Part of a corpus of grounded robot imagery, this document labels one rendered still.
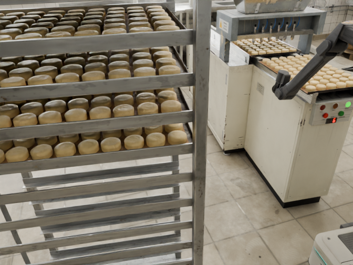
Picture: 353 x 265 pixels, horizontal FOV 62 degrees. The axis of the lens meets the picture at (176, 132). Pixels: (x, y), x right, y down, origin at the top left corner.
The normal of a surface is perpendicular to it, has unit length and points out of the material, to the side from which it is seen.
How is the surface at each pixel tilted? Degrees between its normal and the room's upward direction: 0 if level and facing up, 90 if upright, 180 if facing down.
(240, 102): 90
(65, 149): 0
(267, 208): 0
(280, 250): 0
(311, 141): 90
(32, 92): 90
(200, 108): 90
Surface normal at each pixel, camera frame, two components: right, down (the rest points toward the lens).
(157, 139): -0.03, -0.86
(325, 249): -0.52, -0.67
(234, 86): 0.20, 0.50
